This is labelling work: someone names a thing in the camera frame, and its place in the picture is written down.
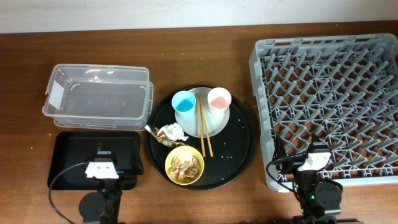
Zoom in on gold snack wrapper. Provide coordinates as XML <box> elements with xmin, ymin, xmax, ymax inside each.
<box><xmin>144</xmin><ymin>125</ymin><xmax>185</xmax><ymax>149</ymax></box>

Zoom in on white napkin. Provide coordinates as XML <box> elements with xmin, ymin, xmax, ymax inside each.
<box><xmin>157</xmin><ymin>123</ymin><xmax>188</xmax><ymax>141</ymax></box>

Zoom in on yellow bowl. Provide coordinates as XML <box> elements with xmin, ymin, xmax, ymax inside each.
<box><xmin>165</xmin><ymin>146</ymin><xmax>205</xmax><ymax>185</ymax></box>

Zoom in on food scraps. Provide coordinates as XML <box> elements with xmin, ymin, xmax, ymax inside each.
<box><xmin>167</xmin><ymin>156</ymin><xmax>201</xmax><ymax>184</ymax></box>

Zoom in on blue cup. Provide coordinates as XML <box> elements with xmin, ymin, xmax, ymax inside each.
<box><xmin>172</xmin><ymin>90</ymin><xmax>197</xmax><ymax>119</ymax></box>

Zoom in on pink cup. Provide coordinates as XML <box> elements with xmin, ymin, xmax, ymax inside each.
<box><xmin>207</xmin><ymin>87</ymin><xmax>232</xmax><ymax>115</ymax></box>

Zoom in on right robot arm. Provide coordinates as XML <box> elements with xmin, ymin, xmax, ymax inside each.
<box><xmin>269</xmin><ymin>134</ymin><xmax>343</xmax><ymax>224</ymax></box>

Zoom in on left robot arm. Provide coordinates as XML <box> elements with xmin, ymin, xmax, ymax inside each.
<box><xmin>78</xmin><ymin>141</ymin><xmax>144</xmax><ymax>224</ymax></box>

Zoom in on grey dishwasher rack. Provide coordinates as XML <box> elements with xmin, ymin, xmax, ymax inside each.
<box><xmin>249</xmin><ymin>34</ymin><xmax>397</xmax><ymax>192</ymax></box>

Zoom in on clear plastic bin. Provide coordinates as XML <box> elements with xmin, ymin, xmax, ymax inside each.
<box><xmin>42</xmin><ymin>63</ymin><xmax>154</xmax><ymax>131</ymax></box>

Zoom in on black rectangular tray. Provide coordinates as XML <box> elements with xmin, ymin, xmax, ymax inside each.
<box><xmin>47</xmin><ymin>131</ymin><xmax>141</xmax><ymax>190</ymax></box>

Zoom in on white plate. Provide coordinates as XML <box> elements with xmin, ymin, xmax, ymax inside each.
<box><xmin>175</xmin><ymin>87</ymin><xmax>229</xmax><ymax>138</ymax></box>

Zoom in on left wooden chopstick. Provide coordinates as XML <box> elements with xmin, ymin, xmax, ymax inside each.
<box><xmin>195</xmin><ymin>93</ymin><xmax>206</xmax><ymax>157</ymax></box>

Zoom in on wooden chopstick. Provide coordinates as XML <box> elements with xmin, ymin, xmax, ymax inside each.
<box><xmin>195</xmin><ymin>93</ymin><xmax>206</xmax><ymax>157</ymax></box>
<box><xmin>198</xmin><ymin>94</ymin><xmax>214</xmax><ymax>157</ymax></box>

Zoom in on right wooden chopstick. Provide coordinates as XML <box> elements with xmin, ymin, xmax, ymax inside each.
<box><xmin>198</xmin><ymin>94</ymin><xmax>214</xmax><ymax>157</ymax></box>

